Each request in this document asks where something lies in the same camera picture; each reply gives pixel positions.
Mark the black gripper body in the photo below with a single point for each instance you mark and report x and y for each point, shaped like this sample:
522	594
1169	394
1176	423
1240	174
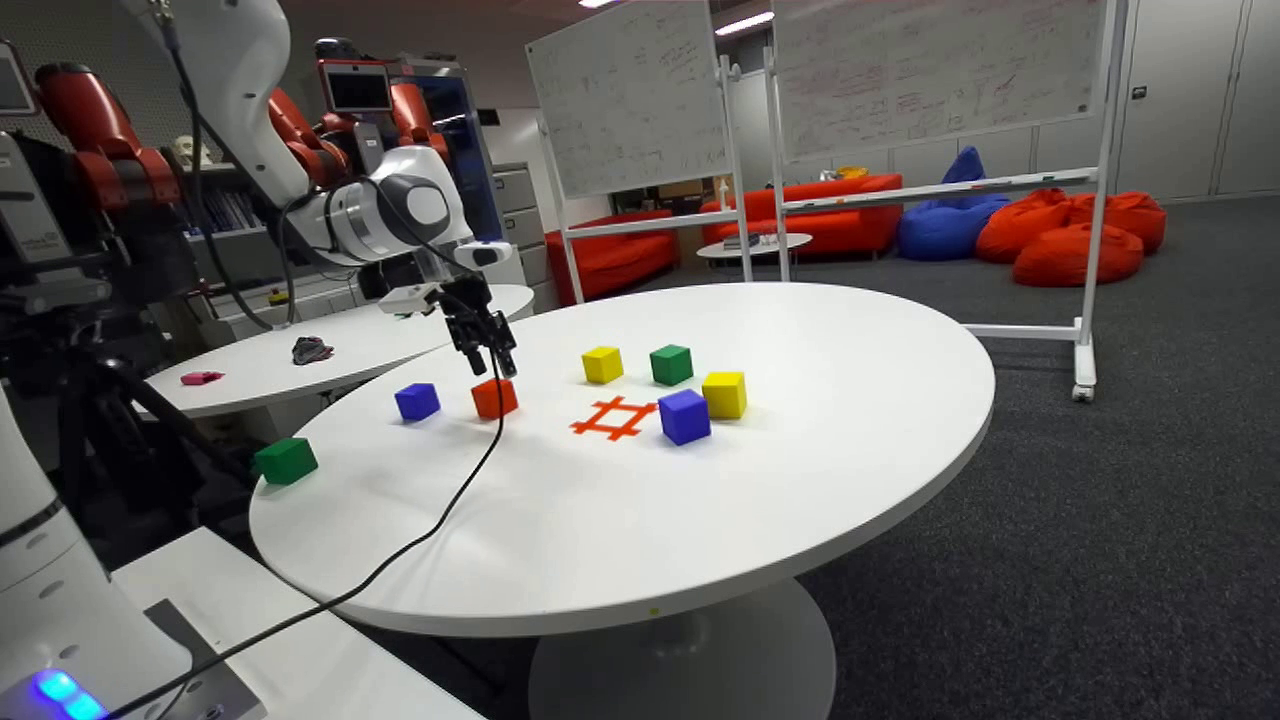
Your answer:
468	304

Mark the orange toy block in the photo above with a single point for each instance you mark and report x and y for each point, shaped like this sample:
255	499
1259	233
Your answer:
495	400

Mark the blue toy block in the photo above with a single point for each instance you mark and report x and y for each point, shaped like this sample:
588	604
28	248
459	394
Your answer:
418	400
686	419

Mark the green toy block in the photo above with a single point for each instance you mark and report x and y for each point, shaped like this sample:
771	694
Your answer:
668	365
285	461

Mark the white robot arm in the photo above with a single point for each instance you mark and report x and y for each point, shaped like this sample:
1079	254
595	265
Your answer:
255	80

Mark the yellow toy block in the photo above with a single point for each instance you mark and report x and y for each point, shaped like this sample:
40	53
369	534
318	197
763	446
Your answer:
602	365
724	394

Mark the orange tape grid mark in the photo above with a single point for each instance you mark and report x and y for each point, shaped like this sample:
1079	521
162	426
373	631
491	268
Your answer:
612	419

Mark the red beanbag sofa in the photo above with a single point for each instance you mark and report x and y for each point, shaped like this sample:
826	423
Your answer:
612	263
841	222

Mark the gray lump object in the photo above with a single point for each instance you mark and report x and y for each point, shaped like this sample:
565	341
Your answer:
315	350

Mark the white round side table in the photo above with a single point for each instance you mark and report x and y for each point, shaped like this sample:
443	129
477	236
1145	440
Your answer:
267	365

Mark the small whiteboard on stand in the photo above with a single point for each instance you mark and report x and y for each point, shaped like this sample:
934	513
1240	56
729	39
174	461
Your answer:
626	95

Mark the small white round table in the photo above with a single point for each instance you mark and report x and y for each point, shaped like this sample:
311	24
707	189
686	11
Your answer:
754	246

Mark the small pink object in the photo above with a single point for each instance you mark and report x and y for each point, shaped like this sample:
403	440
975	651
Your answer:
202	378

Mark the small white figurine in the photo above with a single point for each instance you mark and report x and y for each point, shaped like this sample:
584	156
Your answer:
184	148

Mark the white base unit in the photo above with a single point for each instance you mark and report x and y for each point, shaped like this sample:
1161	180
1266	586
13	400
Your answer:
267	654

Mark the ceiling light strip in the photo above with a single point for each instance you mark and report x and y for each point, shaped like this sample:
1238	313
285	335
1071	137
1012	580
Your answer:
747	20

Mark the blue beanbag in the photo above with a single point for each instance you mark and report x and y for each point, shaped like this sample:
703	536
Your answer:
944	222

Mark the large whiteboard on stand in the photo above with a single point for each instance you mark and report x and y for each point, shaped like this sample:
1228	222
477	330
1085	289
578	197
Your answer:
934	64

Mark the orange beanbag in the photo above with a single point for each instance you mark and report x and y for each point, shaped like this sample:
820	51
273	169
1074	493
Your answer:
1021	227
1083	254
1143	222

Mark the white table pedestal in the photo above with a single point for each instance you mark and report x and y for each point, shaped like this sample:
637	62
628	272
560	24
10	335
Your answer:
681	666

